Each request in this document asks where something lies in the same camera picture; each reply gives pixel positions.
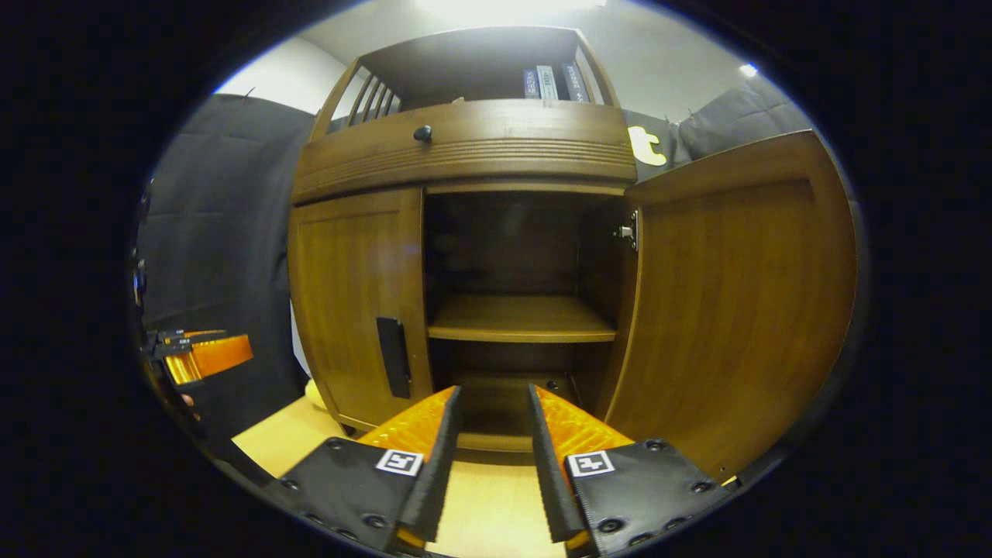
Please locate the wooden inner shelf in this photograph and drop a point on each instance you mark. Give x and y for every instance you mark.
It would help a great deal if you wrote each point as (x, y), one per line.
(519, 318)

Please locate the small ceiling light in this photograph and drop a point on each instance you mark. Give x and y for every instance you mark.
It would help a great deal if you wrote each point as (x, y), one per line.
(749, 70)

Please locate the wooden cabinet drawer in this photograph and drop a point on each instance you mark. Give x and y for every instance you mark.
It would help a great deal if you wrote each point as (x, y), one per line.
(527, 139)

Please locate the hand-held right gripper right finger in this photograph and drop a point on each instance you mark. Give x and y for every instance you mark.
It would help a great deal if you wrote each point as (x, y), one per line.
(546, 473)

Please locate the blue book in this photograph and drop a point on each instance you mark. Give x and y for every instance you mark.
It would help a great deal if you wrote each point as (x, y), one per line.
(531, 84)

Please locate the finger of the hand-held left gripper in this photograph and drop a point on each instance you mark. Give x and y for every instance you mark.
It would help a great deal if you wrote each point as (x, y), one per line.
(217, 356)

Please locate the grey book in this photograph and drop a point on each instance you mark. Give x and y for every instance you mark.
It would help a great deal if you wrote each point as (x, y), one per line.
(547, 82)

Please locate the wooden shoe cabinet door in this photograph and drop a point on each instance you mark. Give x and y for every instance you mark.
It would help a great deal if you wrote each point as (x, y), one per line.
(349, 294)
(736, 310)

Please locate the large ceiling light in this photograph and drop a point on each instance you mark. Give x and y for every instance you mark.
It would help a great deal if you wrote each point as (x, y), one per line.
(511, 9)

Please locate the metal door hinge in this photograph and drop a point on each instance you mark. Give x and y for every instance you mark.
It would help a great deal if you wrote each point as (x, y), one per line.
(629, 231)

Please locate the black drawer knob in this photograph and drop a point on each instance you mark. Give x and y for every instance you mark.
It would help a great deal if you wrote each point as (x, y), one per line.
(422, 133)

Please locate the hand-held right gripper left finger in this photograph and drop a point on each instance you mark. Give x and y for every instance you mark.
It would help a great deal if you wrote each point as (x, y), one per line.
(442, 473)

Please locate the black backdrop cloth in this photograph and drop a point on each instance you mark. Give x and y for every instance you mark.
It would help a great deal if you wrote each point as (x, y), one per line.
(225, 232)

